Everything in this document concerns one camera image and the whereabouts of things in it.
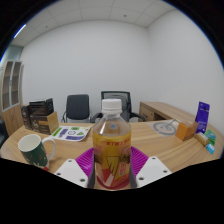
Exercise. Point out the black padded office chair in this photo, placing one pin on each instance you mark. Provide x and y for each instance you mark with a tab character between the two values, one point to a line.
77	106

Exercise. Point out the small dark brown box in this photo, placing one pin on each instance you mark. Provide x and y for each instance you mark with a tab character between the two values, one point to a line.
25	118

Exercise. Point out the wooden side desk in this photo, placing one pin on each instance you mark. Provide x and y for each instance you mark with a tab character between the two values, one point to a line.
163	110

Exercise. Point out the yellow-labelled drink bottle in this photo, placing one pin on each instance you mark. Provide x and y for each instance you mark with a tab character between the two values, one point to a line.
111	150

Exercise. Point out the grey round disc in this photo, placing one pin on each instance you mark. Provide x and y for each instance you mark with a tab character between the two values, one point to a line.
165	128

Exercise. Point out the wooden glass-door cabinet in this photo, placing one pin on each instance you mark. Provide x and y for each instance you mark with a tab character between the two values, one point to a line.
11	116

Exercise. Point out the white printed sticker sheet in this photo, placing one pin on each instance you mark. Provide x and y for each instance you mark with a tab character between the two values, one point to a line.
70	133

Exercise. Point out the flat round red coaster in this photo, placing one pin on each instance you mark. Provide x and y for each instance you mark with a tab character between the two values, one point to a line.
126	184

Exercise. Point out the orange wooden box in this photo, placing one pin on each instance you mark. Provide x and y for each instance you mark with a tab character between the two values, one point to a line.
185	130

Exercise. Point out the green small box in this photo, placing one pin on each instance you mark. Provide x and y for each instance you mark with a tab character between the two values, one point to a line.
211	136

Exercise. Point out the purple upright box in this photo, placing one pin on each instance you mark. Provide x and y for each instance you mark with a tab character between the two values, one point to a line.
202	116

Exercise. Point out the black mesh office chair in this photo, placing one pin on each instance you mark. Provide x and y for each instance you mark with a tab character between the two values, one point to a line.
126	95

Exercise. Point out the rectangular ceiling light panel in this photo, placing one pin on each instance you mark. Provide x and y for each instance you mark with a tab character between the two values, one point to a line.
20	31

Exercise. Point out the green and white mug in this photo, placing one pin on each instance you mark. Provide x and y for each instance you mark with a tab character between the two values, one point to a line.
35	155

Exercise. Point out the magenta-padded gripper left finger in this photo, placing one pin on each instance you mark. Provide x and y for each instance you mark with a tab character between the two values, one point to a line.
71	170

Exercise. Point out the yellow small box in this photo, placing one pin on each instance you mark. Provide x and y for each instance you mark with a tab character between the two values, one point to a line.
201	138

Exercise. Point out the brown and tan box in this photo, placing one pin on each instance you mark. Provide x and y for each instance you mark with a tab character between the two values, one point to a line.
45	125

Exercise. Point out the black printed box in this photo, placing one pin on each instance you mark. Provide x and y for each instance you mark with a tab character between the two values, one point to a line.
40	107

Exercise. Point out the blue small packet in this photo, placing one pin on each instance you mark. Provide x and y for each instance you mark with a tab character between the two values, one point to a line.
210	148

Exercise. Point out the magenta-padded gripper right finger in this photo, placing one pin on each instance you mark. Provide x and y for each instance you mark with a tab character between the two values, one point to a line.
152	170

